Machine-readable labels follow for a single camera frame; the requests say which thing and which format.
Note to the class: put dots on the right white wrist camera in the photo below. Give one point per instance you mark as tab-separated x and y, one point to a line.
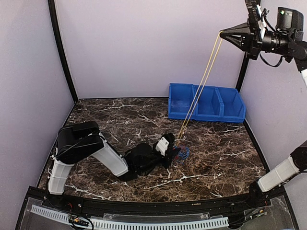
256	13

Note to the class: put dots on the black front rail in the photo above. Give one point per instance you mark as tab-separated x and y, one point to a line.
233	206

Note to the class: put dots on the white slotted cable duct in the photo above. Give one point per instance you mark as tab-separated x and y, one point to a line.
118	222

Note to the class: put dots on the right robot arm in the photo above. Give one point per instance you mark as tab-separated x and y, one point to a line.
286	39

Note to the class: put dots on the blue storage bin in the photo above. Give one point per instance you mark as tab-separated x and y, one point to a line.
234	109
179	100
210	106

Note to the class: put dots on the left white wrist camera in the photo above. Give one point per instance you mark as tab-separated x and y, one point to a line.
161	146

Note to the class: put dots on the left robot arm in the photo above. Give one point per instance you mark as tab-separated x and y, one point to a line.
83	140

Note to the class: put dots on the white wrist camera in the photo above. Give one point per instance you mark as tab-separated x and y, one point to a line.
256	13
161	146

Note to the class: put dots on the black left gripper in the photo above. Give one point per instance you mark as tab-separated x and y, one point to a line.
170	155

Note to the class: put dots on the black corner post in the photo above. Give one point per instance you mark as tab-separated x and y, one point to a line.
60	49
242	73

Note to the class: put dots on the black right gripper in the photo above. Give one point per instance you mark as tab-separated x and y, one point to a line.
254	41

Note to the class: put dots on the right blue storage bin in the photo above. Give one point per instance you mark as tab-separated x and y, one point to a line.
234	109

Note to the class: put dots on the middle blue storage bin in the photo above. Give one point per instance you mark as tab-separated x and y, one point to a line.
210	106

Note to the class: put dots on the black right corner post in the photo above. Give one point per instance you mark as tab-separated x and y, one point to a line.
242	73

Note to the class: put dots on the left blue storage bin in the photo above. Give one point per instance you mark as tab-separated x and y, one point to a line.
179	100

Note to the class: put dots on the black left corner post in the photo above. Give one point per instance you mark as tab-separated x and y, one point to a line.
60	49

